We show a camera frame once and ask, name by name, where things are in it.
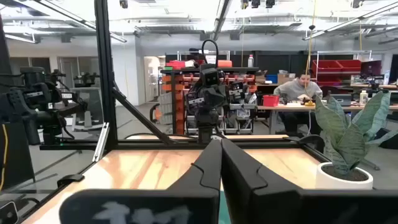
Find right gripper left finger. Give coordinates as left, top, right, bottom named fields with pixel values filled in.
left=58, top=138, right=223, bottom=224

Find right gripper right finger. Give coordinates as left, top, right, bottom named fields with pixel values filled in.
left=220, top=138, right=398, bottom=224

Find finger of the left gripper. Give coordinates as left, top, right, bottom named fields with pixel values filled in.
left=199, top=87, right=214, bottom=110
left=213, top=86, right=227, bottom=108

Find shelf rack with orange bins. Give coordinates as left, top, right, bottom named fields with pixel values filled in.
left=160, top=58, right=259, bottom=135

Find red plastic box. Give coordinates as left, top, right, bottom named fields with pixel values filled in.
left=262, top=95, right=280, bottom=108

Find white plant pot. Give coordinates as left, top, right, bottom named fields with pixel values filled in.
left=315, top=161, right=374, bottom=190

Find person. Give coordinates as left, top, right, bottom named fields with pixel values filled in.
left=272, top=71, right=324, bottom=134

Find silver aluminium bar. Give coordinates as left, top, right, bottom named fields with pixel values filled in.
left=92, top=122, right=110, bottom=163

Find wooden desk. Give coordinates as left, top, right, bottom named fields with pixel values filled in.
left=257, top=103, right=398, bottom=135

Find green snake plant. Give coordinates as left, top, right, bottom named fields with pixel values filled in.
left=313, top=90, right=398, bottom=175

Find black table clamp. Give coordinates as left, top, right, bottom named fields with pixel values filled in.
left=57, top=173, right=85, bottom=188

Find red storage bins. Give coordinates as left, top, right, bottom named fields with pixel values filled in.
left=312, top=58, right=362, bottom=75

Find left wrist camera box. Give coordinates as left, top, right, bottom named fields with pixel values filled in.
left=201, top=67, right=220, bottom=86

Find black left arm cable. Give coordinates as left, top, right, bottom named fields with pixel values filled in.
left=201, top=39, right=220, bottom=68

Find black arched handle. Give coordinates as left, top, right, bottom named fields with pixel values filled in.
left=297, top=134, right=326, bottom=154

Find black aluminium frame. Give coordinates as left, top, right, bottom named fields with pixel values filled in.
left=18, top=0, right=330, bottom=224

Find yellow hanging cable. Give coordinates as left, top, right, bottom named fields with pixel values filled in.
left=303, top=0, right=317, bottom=108

